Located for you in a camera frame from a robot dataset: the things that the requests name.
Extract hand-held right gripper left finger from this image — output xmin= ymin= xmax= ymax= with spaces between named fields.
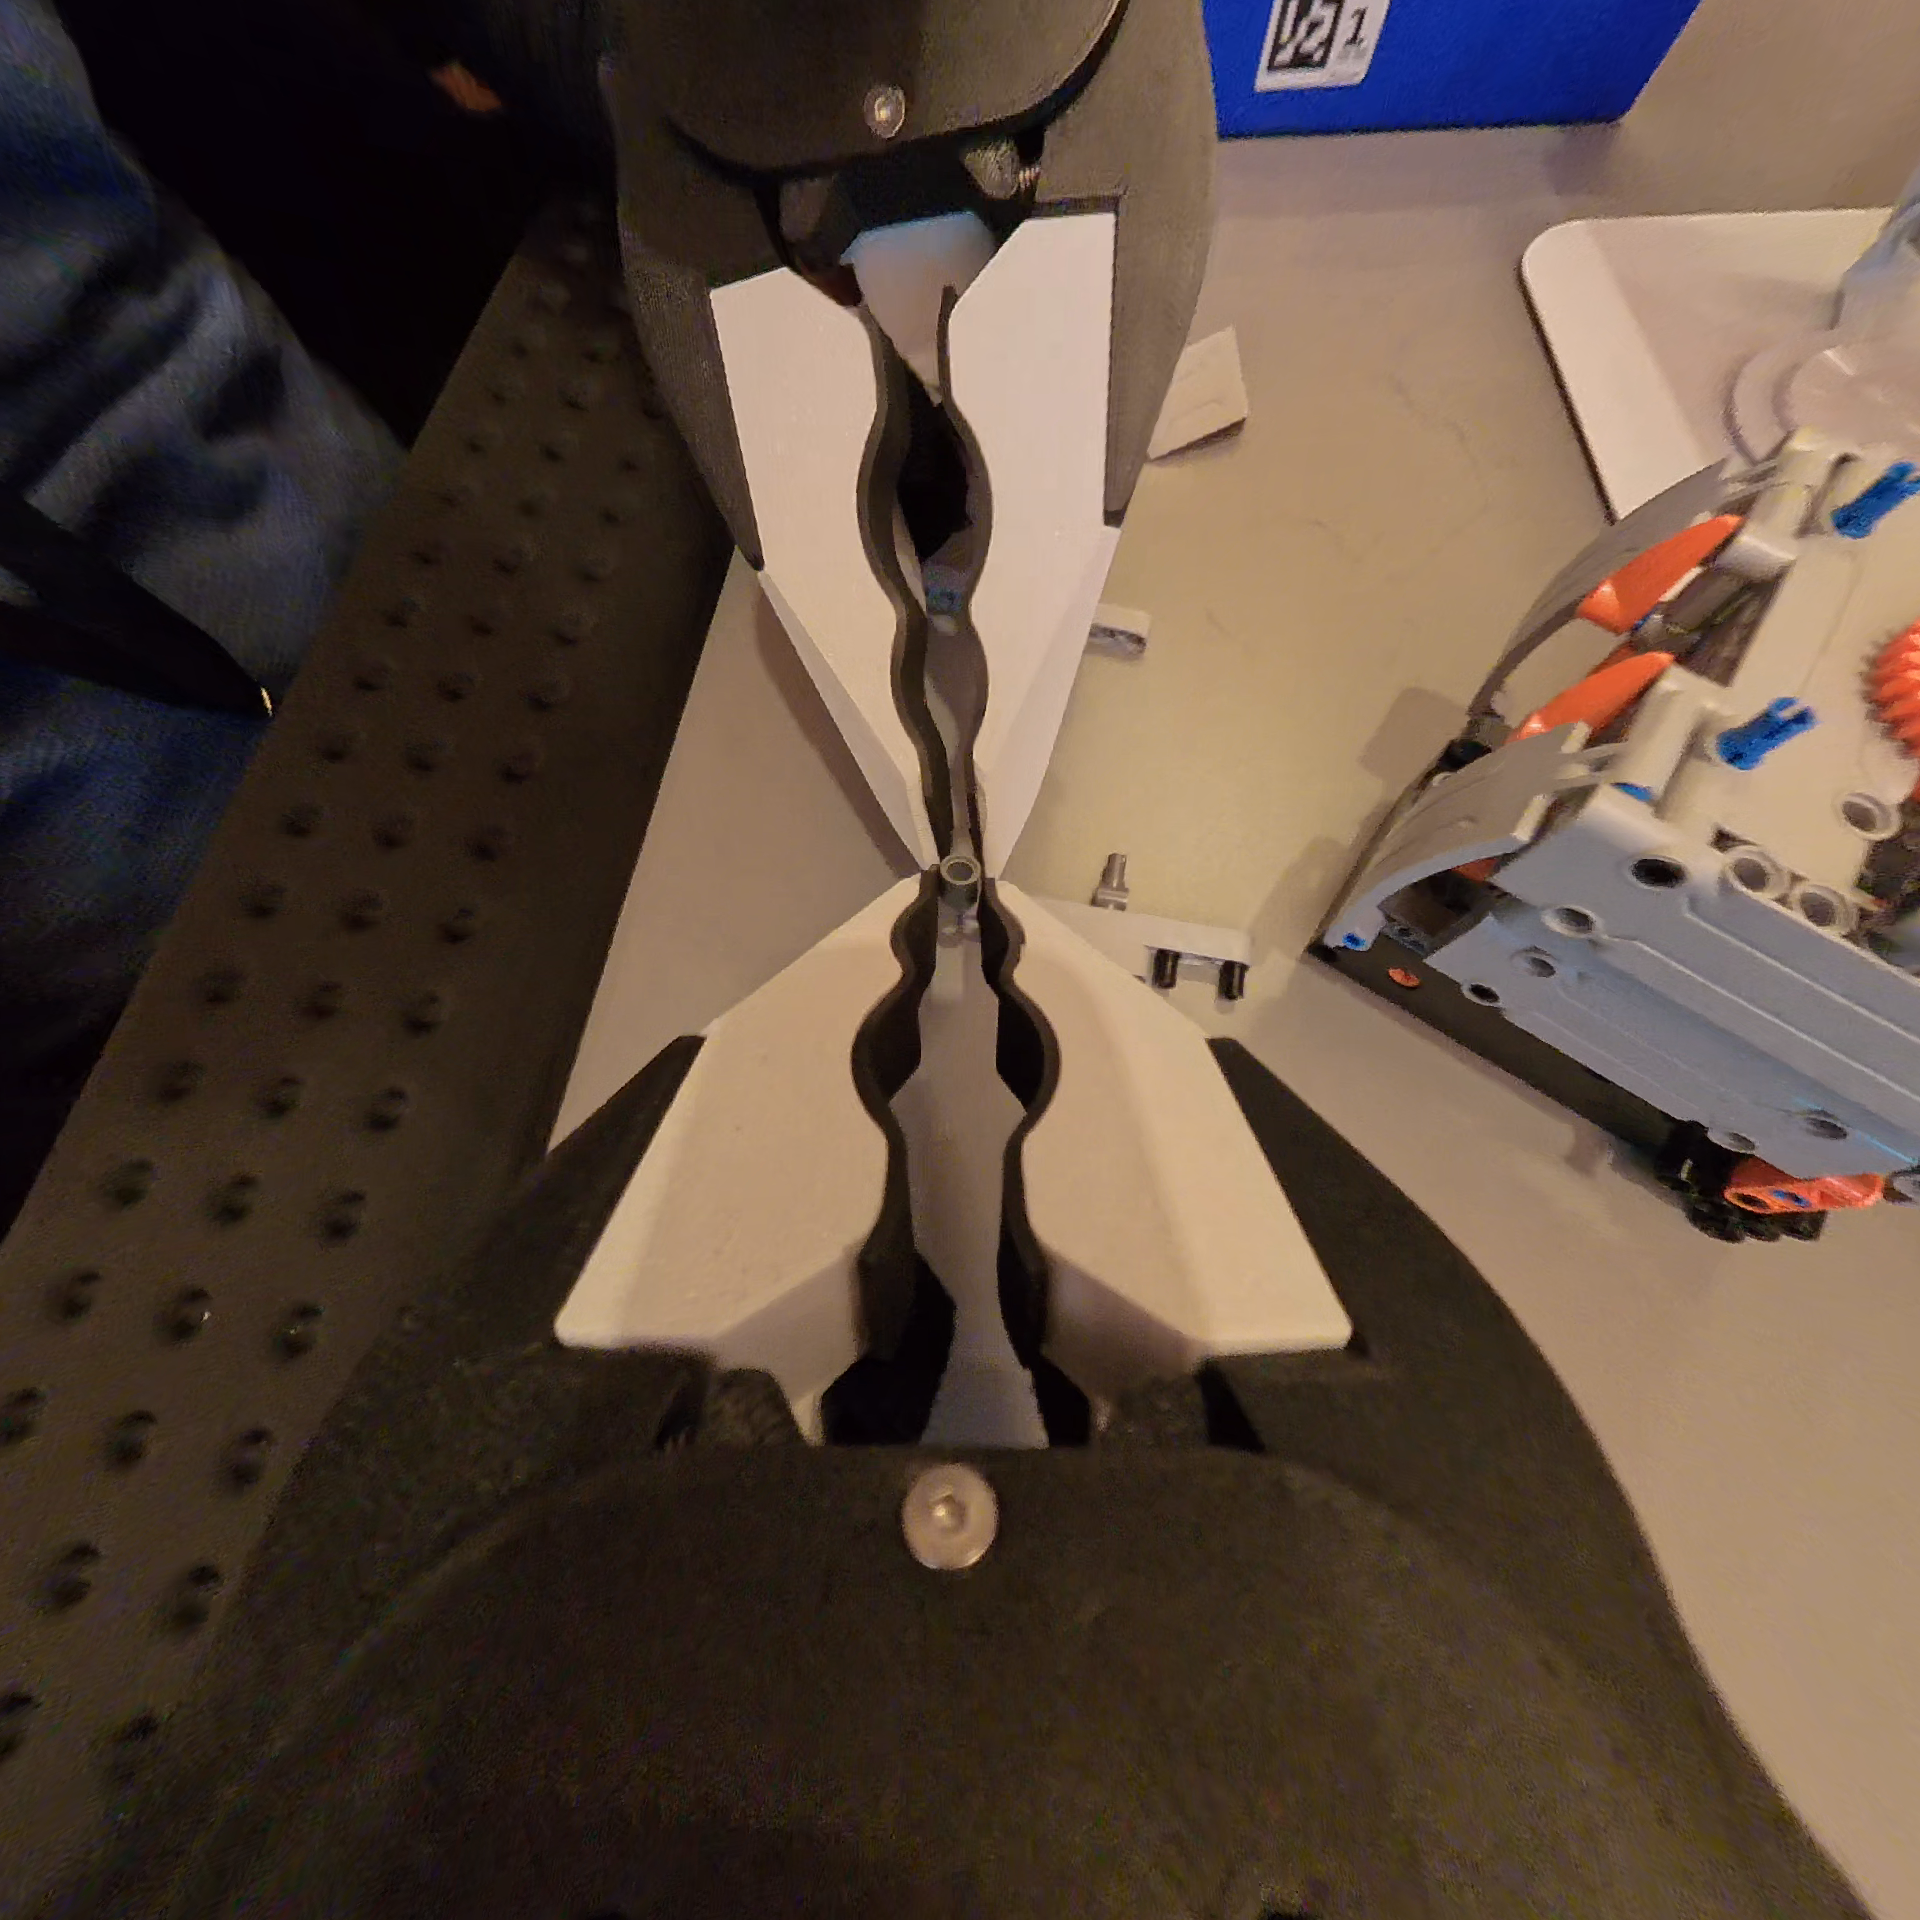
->
xmin=556 ymin=873 xmax=963 ymax=1450

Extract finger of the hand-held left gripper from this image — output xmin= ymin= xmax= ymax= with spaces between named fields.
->
xmin=936 ymin=209 xmax=1126 ymax=880
xmin=709 ymin=267 xmax=950 ymax=880

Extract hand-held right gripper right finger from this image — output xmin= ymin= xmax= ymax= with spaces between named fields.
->
xmin=975 ymin=885 xmax=1352 ymax=1450

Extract small grey panel piece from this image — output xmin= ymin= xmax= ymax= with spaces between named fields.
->
xmin=1142 ymin=328 xmax=1251 ymax=453

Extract person's black jacket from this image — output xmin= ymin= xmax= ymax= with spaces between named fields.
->
xmin=60 ymin=0 xmax=632 ymax=453

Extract black perforated panel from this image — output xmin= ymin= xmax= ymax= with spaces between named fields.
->
xmin=0 ymin=195 xmax=736 ymax=1920

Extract grey orange toy brick vehicle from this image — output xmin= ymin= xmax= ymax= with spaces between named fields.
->
xmin=1311 ymin=428 xmax=1920 ymax=1249

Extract blue plastic bin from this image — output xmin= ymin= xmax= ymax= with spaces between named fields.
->
xmin=1206 ymin=0 xmax=1704 ymax=139

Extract white rounded board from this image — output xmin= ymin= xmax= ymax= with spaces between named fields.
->
xmin=1523 ymin=209 xmax=1920 ymax=529

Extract person's blue jeans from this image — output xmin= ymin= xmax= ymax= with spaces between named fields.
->
xmin=0 ymin=0 xmax=406 ymax=1203

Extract white round stand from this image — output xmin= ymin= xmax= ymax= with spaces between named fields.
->
xmin=1725 ymin=201 xmax=1920 ymax=467

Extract black strap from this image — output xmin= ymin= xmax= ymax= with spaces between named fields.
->
xmin=0 ymin=497 xmax=274 ymax=720

